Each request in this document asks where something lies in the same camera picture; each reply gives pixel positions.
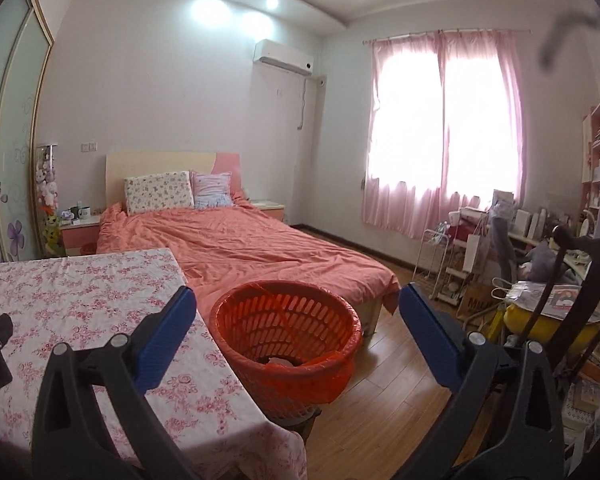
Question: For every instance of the white paper bag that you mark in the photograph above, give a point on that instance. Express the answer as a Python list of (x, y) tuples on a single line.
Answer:
[(475, 255)]

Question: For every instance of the pink white nightstand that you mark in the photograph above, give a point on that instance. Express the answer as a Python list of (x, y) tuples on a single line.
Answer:
[(272, 212), (77, 237)]

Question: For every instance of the white mug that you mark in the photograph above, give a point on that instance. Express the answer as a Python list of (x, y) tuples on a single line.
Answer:
[(84, 212)]

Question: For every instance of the green yellow plush toy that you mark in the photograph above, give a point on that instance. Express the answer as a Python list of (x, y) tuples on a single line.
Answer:
[(54, 232)]

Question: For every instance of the wall switch panel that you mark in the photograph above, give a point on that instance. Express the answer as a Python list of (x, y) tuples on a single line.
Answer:
[(90, 146)]

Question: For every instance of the floral print pillow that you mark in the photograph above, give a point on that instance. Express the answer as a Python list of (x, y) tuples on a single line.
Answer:
[(157, 192)]

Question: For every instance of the white shelf trolley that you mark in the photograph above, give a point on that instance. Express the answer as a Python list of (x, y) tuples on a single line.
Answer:
[(460, 272)]

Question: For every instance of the flower print wardrobe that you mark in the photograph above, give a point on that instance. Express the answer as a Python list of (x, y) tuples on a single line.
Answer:
[(15, 135)]

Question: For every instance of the grey cloth bundle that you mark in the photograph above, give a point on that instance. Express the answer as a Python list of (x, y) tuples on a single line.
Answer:
[(542, 265)]

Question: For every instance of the white air conditioner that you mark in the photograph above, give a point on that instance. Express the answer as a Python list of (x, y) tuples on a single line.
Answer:
[(282, 56)]

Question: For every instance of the salmon pink duvet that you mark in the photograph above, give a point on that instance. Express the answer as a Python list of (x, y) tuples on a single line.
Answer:
[(255, 240)]

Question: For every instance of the pile of boxes and books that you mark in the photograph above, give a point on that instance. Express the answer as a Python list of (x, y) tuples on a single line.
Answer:
[(585, 400)]

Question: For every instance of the recessed ceiling light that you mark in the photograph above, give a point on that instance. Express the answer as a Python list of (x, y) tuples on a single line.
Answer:
[(271, 2)]

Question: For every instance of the wooden bed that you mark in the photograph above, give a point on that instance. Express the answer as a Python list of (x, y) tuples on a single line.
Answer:
[(155, 162)]

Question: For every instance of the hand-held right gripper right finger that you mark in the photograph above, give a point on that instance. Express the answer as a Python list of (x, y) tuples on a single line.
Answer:
[(430, 330)]

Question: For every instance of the wooden stool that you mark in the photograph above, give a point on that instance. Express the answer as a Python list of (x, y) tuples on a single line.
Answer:
[(305, 422)]

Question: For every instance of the orange plastic laundry basket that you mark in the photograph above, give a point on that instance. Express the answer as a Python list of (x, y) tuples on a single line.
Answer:
[(280, 390)]

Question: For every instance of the dark mug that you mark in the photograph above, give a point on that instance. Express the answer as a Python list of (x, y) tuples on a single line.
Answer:
[(73, 212)]

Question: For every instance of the pink sheer curtain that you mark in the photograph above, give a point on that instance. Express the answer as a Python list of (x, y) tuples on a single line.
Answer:
[(395, 210), (510, 135)]

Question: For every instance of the grey office chair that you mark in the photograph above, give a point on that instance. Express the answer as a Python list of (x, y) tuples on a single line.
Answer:
[(500, 240)]

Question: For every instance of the brown paper bag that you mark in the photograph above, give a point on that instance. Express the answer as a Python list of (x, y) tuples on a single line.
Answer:
[(475, 305)]

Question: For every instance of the yellow cushion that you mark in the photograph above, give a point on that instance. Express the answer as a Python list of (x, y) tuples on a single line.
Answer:
[(555, 325)]

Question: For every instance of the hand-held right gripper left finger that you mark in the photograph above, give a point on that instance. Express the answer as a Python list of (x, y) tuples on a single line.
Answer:
[(167, 330)]

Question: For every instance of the pink striped pillow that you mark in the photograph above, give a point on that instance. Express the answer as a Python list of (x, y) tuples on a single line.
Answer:
[(211, 190)]

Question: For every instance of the pink floral tablecloth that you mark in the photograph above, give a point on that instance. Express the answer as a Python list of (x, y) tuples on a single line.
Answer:
[(105, 285)]

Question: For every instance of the printed shopping bag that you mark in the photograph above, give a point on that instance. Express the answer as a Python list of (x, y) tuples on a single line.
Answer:
[(535, 295)]

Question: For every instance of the dark wooden chair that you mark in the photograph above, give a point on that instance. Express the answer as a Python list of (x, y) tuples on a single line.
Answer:
[(597, 280)]

